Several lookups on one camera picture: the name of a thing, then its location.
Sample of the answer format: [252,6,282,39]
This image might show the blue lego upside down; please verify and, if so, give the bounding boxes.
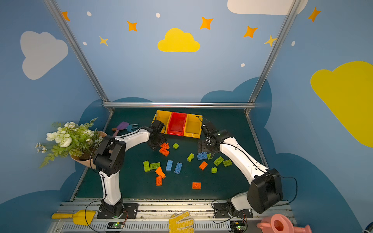
[197,152,208,161]

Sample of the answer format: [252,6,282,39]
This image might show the right circuit board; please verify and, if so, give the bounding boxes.
[229,221,247,233]

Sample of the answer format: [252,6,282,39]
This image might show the green lego far right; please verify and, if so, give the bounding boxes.
[223,160,233,167]

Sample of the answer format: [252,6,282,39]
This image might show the green lego left upside-down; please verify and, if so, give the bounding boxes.
[150,162,161,170]

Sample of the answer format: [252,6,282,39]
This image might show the right yellow bin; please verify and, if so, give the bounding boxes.
[184,114,203,139]

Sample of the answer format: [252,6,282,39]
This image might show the flower pot with plant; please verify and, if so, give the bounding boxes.
[35,118,105,168]

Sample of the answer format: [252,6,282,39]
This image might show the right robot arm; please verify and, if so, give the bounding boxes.
[198,121,283,215]

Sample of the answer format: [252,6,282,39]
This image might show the pink watering can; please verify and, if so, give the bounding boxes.
[256,214,312,233]

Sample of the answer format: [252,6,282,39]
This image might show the purple toy shovel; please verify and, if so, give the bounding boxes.
[112,121,129,137]

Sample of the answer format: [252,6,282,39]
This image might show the long green lego right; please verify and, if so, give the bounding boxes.
[213,156,224,166]

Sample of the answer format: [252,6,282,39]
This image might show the blue lego left studs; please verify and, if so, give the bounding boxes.
[166,160,173,171]

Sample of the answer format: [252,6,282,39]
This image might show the long orange lego assembly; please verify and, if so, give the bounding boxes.
[160,143,170,150]

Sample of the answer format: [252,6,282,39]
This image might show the orange lego front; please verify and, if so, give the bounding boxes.
[192,182,202,190]

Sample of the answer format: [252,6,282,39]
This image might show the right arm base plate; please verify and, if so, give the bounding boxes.
[211,201,253,219]

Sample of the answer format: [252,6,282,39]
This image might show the green lego studs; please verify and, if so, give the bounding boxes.
[143,161,150,172]

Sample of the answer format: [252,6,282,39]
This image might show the blue toy rake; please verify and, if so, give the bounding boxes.
[126,124,139,133]

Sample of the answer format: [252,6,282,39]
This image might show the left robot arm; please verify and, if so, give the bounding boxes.
[93,120,166,219]

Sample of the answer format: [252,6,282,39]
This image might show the red middle bin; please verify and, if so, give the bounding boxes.
[167,112,187,136]

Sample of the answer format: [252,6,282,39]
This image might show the yellow-green lego centre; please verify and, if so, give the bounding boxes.
[187,153,194,162]

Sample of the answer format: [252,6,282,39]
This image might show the orange curved lego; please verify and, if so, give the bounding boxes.
[155,167,166,179]

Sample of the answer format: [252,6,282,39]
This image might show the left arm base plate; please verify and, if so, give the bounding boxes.
[97,202,139,219]

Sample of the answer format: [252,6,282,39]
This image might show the left yellow bin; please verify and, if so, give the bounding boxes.
[153,110,172,135]

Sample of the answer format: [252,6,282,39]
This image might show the yellow toy shovel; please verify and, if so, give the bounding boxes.
[51,210,96,226]

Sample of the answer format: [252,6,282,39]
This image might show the circuit board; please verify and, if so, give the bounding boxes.
[229,221,247,233]
[106,221,125,230]

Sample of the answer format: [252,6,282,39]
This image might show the left circuit board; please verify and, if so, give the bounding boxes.
[106,221,125,230]

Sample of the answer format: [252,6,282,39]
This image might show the yellow bin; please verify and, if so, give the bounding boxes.
[153,110,172,135]
[184,114,203,139]

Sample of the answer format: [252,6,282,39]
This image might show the blue lego left upside-down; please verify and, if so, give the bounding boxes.
[174,162,183,174]

